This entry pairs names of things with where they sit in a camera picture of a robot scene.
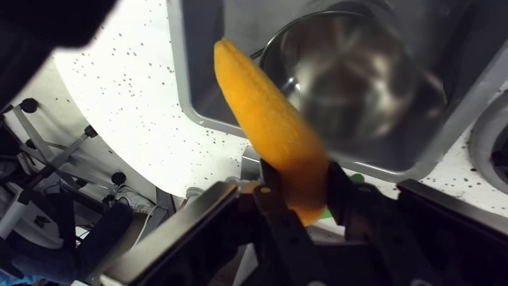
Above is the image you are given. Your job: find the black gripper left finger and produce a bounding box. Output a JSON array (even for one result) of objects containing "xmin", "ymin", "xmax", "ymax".
[{"xmin": 253, "ymin": 157, "xmax": 324, "ymax": 286}]

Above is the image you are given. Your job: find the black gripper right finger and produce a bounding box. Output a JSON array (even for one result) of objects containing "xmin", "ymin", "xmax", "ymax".
[{"xmin": 324, "ymin": 157, "xmax": 419, "ymax": 286}]

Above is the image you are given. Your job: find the orange carrot plush toy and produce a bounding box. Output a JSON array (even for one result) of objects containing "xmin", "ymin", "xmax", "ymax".
[{"xmin": 213, "ymin": 37, "xmax": 368, "ymax": 229}]

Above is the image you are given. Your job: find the small steel pot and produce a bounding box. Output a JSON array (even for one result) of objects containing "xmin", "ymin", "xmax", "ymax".
[{"xmin": 251, "ymin": 10, "xmax": 449, "ymax": 146}]

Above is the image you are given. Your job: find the grey toy sink basin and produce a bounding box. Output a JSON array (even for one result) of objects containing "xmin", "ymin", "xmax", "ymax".
[{"xmin": 165, "ymin": 0, "xmax": 508, "ymax": 184}]

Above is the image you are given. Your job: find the grey tripod with black feet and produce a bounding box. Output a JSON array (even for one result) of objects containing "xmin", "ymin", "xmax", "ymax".
[{"xmin": 10, "ymin": 97, "xmax": 132, "ymax": 213}]

